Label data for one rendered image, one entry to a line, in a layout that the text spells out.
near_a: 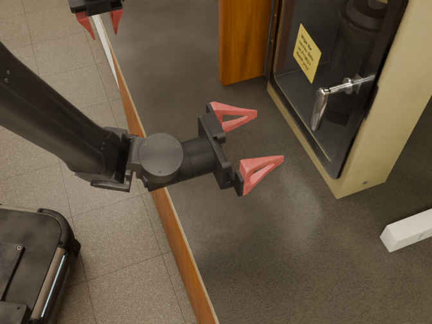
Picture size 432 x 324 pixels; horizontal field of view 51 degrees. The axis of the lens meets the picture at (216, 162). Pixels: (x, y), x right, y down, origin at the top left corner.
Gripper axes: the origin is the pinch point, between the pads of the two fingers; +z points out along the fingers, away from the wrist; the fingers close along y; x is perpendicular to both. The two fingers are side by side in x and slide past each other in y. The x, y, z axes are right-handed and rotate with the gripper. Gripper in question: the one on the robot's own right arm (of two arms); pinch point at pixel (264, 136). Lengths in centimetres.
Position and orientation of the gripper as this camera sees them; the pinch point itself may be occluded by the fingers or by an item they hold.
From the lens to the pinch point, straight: 70.9
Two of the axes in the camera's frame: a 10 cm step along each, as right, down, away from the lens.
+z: 9.3, -2.9, 2.2
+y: -3.6, -7.6, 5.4
